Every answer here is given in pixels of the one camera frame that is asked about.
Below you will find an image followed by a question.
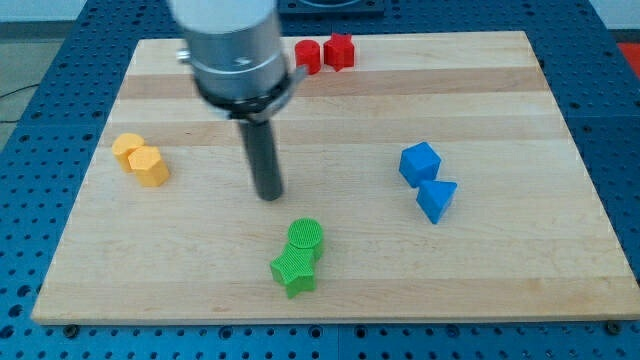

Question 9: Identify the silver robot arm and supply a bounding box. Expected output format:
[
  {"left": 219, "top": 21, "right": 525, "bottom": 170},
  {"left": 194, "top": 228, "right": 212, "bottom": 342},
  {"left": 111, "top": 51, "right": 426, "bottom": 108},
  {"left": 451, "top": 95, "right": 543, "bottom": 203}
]
[{"left": 168, "top": 0, "right": 306, "bottom": 201}]

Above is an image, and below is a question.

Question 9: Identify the green star block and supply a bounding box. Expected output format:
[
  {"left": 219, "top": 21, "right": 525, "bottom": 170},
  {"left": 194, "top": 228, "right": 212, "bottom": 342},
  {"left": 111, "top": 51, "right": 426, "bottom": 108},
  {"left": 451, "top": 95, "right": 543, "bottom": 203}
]
[{"left": 270, "top": 244, "right": 316, "bottom": 299}]

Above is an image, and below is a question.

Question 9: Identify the blue triangle block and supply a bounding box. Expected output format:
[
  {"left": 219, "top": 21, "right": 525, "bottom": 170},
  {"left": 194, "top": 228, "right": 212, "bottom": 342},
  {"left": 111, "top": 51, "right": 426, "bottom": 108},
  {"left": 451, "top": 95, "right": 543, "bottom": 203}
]
[{"left": 416, "top": 180, "right": 458, "bottom": 224}]

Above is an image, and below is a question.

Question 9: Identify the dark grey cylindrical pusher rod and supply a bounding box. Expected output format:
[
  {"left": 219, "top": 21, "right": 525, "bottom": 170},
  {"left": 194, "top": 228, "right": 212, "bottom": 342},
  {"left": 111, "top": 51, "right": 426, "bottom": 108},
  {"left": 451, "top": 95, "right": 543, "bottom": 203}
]
[{"left": 238, "top": 121, "right": 283, "bottom": 201}]

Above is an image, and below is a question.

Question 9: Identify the yellow hexagon block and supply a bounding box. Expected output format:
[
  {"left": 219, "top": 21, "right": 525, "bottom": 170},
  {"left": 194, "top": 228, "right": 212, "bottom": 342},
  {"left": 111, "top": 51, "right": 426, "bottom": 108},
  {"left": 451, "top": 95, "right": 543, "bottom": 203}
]
[{"left": 128, "top": 146, "right": 170, "bottom": 187}]

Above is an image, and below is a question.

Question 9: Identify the dark blue base plate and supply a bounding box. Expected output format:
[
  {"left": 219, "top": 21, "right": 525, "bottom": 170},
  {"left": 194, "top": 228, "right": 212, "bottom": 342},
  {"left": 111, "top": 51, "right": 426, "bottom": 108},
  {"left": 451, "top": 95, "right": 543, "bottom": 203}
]
[{"left": 276, "top": 0, "right": 385, "bottom": 16}]

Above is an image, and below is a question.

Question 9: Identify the yellow cylinder block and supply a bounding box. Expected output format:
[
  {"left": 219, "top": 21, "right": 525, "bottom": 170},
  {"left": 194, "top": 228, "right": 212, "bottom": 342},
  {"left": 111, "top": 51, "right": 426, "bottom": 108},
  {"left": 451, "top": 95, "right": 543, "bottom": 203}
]
[{"left": 111, "top": 133, "right": 145, "bottom": 173}]

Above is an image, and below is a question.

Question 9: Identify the wooden board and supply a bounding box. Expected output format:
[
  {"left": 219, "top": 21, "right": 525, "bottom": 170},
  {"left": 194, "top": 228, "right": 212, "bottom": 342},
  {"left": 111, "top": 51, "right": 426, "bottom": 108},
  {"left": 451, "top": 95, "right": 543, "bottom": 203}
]
[{"left": 32, "top": 31, "right": 639, "bottom": 325}]

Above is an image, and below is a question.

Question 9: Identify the green cylinder block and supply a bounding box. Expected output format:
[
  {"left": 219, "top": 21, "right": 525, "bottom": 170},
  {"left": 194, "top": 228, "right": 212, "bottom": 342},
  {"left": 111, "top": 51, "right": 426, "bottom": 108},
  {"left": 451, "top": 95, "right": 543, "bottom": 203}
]
[{"left": 287, "top": 218, "right": 324, "bottom": 261}]

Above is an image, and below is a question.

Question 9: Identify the blue cube block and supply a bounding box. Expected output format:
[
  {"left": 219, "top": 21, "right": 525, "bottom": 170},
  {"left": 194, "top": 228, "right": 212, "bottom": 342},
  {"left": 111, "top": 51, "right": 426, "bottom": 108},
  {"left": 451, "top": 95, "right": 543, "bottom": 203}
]
[{"left": 399, "top": 142, "right": 441, "bottom": 188}]

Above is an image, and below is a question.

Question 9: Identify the red cylinder block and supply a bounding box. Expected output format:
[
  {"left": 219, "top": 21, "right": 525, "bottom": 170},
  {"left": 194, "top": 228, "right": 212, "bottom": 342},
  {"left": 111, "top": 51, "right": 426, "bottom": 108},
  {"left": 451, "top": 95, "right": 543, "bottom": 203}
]
[{"left": 294, "top": 40, "right": 321, "bottom": 75}]

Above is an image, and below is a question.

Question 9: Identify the red star block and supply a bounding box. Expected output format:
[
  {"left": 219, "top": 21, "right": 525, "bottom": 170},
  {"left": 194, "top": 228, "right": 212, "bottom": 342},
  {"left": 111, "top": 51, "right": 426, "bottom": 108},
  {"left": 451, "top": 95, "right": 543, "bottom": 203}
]
[{"left": 323, "top": 33, "right": 355, "bottom": 72}]

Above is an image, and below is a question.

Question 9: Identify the black cable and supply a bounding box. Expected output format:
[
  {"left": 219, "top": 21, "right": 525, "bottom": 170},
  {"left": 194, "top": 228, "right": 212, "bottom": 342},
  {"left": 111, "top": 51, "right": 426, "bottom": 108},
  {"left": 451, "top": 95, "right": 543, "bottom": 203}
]
[{"left": 0, "top": 83, "right": 40, "bottom": 125}]

